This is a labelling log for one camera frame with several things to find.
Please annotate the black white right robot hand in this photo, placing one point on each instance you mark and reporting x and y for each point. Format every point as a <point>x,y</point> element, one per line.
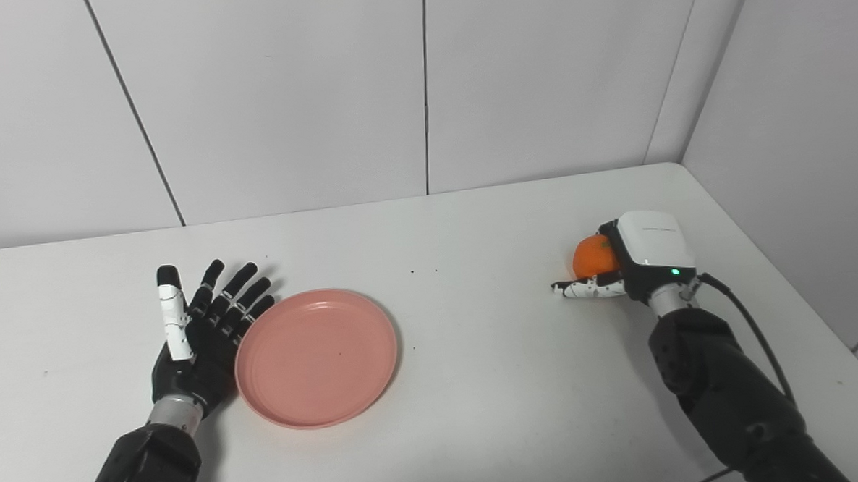
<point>650,249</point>

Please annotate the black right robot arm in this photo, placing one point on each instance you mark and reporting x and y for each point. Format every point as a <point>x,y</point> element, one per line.
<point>732,394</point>

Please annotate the pink round plate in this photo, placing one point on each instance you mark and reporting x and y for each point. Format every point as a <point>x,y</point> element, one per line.
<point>317,358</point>

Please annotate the orange fruit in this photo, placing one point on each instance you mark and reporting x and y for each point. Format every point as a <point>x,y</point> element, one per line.
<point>593,257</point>

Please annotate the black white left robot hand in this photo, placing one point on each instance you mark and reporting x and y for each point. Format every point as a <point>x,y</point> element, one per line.
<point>202,352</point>

